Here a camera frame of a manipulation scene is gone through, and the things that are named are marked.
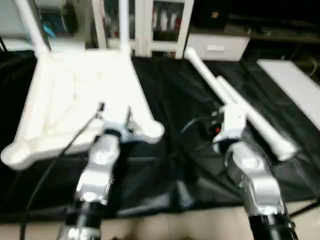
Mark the white plastic table top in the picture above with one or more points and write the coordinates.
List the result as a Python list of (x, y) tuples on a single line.
[(75, 95)]

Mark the white plastic table leg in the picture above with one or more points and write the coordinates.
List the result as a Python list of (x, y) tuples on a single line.
[(202, 67), (32, 27), (270, 132), (124, 27)]

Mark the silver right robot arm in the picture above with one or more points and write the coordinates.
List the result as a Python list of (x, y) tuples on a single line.
[(255, 175)]

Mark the black work mat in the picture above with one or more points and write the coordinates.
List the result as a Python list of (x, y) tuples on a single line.
[(175, 100)]

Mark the white drawer unit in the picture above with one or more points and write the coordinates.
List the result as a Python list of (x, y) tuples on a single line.
[(215, 47)]

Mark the white glass door cabinet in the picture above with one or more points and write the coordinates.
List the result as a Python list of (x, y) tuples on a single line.
[(165, 20)]

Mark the black metal bench leg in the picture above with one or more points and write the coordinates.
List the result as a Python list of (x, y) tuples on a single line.
[(305, 209)]

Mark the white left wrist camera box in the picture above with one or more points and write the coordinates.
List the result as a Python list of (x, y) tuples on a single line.
[(117, 124)]

